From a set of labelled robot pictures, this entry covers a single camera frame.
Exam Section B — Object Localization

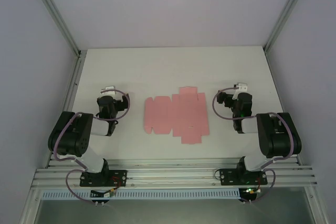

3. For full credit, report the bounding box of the aluminium mounting rail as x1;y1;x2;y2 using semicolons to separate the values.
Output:
30;157;319;191

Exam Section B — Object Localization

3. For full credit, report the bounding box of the aluminium table side rail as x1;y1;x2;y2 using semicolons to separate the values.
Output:
264;47;302;164
46;50;87;168

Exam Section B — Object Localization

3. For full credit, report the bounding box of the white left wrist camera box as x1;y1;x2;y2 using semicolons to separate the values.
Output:
100;85;117;96

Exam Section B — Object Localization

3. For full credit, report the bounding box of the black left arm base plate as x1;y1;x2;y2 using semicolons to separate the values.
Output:
79;169;129;187

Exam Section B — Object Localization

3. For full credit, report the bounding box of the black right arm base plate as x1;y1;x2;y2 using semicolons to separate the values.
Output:
219;168;268;186

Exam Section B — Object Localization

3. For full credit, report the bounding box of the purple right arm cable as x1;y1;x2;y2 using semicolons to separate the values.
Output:
212;85;295;204

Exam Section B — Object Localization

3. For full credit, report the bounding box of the aluminium frame post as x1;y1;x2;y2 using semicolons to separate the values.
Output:
27;0;82;57
263;0;315;53

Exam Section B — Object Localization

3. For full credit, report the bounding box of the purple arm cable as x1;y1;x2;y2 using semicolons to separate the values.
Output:
212;85;295;204
52;89;131;204

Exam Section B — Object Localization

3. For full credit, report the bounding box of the small wired connector board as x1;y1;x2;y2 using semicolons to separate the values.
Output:
90;188;118;207
239;186;263;205

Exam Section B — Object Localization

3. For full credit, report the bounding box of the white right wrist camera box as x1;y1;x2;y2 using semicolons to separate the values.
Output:
233;82;249;94

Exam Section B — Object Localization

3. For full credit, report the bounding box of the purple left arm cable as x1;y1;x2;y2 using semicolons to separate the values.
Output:
52;89;131;204

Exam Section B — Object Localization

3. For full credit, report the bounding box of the slotted pale blue cable duct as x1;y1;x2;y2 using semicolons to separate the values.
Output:
41;188;242;200

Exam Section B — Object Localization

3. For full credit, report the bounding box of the pink paper box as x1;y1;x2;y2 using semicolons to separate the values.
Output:
143;86;211;145

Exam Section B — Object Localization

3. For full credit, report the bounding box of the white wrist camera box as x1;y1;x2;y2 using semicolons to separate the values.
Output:
100;85;117;96
233;82;249;94

